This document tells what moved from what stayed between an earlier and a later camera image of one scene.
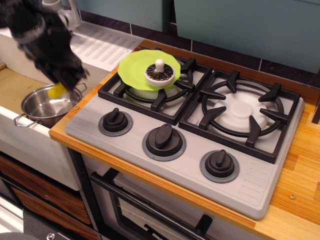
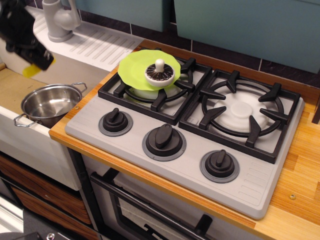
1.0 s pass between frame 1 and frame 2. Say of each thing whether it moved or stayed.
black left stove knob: stayed
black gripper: moved
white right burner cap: stayed
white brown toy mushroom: stayed
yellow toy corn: moved
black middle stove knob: stayed
